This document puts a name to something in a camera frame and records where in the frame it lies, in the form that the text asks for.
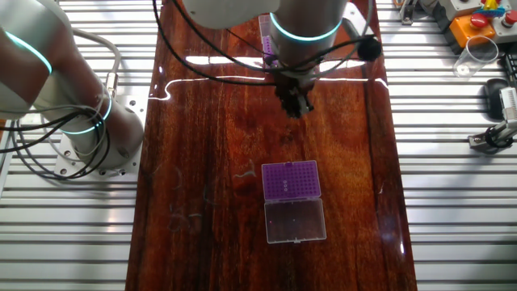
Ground orange emergency stop button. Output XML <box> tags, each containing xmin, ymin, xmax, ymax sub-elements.
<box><xmin>448</xmin><ymin>13</ymin><xmax>497</xmax><ymax>53</ymax></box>

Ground grey control box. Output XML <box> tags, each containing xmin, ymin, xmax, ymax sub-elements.
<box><xmin>438</xmin><ymin>0</ymin><xmax>484</xmax><ymax>21</ymax></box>

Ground grey cable with metal connector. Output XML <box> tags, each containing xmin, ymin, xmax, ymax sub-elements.
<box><xmin>70</xmin><ymin>27</ymin><xmax>122</xmax><ymax>99</ymax></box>

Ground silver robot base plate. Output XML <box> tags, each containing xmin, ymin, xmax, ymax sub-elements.
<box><xmin>54</xmin><ymin>95</ymin><xmax>149</xmax><ymax>183</ymax></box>

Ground black keyboard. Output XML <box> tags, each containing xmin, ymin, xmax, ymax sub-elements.
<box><xmin>500</xmin><ymin>52</ymin><xmax>517</xmax><ymax>86</ymax></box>

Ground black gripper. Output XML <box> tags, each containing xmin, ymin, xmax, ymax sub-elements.
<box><xmin>274</xmin><ymin>74</ymin><xmax>317</xmax><ymax>120</ymax></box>

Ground black ring clamp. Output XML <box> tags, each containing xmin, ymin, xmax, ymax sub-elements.
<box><xmin>484</xmin><ymin>126</ymin><xmax>515</xmax><ymax>149</ymax></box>

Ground aluminium corner bracket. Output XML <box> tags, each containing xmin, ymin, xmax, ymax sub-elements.
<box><xmin>398</xmin><ymin>0</ymin><xmax>419</xmax><ymax>26</ymax></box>

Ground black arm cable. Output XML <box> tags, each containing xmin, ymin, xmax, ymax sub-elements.
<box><xmin>151</xmin><ymin>0</ymin><xmax>367</xmax><ymax>87</ymax></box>

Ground clear plastic cup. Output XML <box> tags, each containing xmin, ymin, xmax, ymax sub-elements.
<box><xmin>452</xmin><ymin>35</ymin><xmax>500</xmax><ymax>78</ymax></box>

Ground black base cables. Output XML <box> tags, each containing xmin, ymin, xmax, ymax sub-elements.
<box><xmin>0</xmin><ymin>107</ymin><xmax>113</xmax><ymax>181</ymax></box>

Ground dark wooden board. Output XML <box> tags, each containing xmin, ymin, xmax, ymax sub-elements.
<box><xmin>124</xmin><ymin>0</ymin><xmax>418</xmax><ymax>291</ymax></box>

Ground purple pipette tip box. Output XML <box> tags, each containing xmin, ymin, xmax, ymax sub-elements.
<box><xmin>258</xmin><ymin>15</ymin><xmax>280</xmax><ymax>69</ymax></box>
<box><xmin>261</xmin><ymin>159</ymin><xmax>327</xmax><ymax>245</ymax></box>

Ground colourful small toy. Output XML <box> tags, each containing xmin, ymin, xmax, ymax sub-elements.
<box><xmin>480</xmin><ymin>0</ymin><xmax>506</xmax><ymax>18</ymax></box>

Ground grey box red button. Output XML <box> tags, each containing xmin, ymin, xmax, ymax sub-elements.
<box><xmin>492</xmin><ymin>10</ymin><xmax>517</xmax><ymax>44</ymax></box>

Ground silver ribbed camera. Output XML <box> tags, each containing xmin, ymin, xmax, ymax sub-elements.
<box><xmin>499</xmin><ymin>86</ymin><xmax>517</xmax><ymax>119</ymax></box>

